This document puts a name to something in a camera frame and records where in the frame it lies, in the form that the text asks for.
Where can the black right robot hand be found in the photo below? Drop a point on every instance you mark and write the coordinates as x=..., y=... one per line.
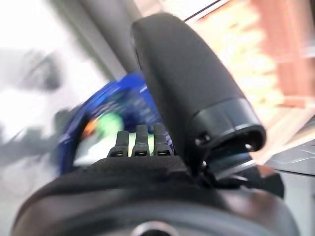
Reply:
x=147, y=191

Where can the blue plastic shopping basket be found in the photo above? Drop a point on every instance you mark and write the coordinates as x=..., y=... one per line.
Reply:
x=123, y=98

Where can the napa cabbage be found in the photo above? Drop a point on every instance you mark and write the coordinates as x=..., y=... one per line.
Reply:
x=98, y=150

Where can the round green vegetable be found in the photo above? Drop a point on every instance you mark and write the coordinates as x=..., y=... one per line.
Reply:
x=110, y=123

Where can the small orange vegetable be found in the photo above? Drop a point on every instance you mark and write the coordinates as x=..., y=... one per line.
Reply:
x=88, y=129

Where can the wooden potato crate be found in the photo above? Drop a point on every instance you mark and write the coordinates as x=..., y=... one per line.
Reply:
x=295, y=61

